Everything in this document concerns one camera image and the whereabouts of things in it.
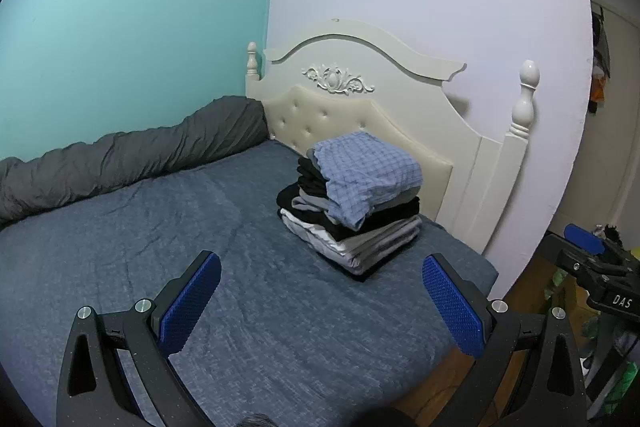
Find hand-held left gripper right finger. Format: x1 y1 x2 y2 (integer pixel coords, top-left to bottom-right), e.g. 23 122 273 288
421 253 587 427

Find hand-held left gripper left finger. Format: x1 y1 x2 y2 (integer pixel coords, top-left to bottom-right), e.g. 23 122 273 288
56 250 222 427

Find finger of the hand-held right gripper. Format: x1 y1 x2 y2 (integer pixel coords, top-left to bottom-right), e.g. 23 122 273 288
542 233 603 290
564 224 640 268

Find blue plaid boxer shorts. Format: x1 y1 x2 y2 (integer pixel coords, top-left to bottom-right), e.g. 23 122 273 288
312 132 424 231

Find stack of folded clothes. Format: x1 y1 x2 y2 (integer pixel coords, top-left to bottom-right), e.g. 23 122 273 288
276 146 423 277

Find person's right hand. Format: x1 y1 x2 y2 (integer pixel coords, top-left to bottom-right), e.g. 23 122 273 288
581 319 640 417

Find dark grey rolled duvet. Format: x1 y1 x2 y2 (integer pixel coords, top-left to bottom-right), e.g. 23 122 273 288
0 95 271 224

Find cream bed headboard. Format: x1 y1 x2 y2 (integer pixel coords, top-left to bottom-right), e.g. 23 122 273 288
245 18 541 256

